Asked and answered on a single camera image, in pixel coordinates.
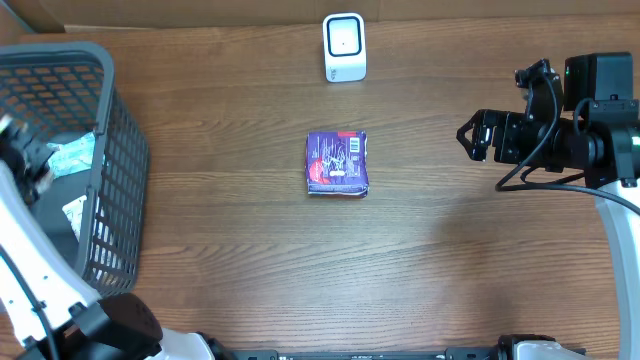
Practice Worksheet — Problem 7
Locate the teal wipes packet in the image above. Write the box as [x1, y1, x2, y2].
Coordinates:
[47, 133, 95, 178]

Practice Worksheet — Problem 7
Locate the white tube gold cap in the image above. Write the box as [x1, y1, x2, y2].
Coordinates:
[62, 195, 87, 241]

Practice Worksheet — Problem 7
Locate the purple pad package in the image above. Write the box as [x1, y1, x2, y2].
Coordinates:
[305, 131, 369, 198]

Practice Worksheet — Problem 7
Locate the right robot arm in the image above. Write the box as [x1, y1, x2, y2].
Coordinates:
[456, 52, 639, 359]

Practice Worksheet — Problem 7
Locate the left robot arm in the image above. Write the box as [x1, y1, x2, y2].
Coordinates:
[1, 115, 233, 360]

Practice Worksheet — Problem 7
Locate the white barcode scanner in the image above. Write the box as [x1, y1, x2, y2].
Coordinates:
[322, 12, 367, 83]

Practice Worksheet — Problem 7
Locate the grey plastic basket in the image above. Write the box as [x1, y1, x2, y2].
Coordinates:
[1, 42, 151, 297]

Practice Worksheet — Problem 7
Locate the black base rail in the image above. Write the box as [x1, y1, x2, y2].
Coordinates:
[209, 334, 589, 360]

